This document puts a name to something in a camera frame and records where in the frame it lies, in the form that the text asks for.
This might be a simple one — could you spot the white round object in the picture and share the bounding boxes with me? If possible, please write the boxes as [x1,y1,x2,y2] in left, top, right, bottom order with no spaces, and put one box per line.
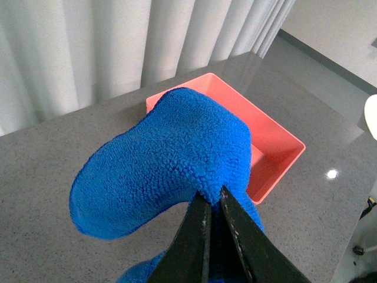
[364,94,377,140]

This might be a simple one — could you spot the white pleated curtain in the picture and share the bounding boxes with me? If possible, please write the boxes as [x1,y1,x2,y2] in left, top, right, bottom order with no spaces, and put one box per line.
[1,1,294,135]

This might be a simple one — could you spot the pink plastic tray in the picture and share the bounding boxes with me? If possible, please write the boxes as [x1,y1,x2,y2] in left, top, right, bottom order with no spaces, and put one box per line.
[141,73,305,204]

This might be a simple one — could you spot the blue microfiber cloth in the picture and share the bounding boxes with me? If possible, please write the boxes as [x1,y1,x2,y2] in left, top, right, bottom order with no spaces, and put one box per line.
[70,87,267,283]

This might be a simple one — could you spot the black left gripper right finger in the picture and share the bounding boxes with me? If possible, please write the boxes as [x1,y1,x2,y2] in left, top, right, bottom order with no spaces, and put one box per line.
[221,186,309,282]

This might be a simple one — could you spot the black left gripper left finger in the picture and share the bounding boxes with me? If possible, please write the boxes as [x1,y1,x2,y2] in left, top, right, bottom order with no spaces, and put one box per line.
[147,193,211,283]

